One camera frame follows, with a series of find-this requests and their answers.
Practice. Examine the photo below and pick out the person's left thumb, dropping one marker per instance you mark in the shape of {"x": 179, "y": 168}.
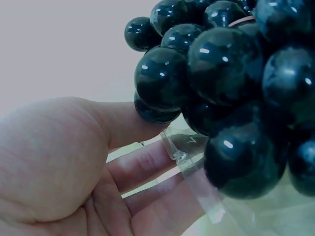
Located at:
{"x": 118, "y": 123}

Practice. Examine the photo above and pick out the red rubber band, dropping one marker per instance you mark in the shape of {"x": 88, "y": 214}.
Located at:
{"x": 242, "y": 20}

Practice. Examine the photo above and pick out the person's left hand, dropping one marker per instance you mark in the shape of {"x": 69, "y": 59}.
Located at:
{"x": 54, "y": 167}

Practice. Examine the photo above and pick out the clear plastic wrapper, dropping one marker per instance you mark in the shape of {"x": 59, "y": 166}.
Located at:
{"x": 187, "y": 147}

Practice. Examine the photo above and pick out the bunch of dark grapes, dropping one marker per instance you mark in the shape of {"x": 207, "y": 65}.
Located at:
{"x": 221, "y": 73}

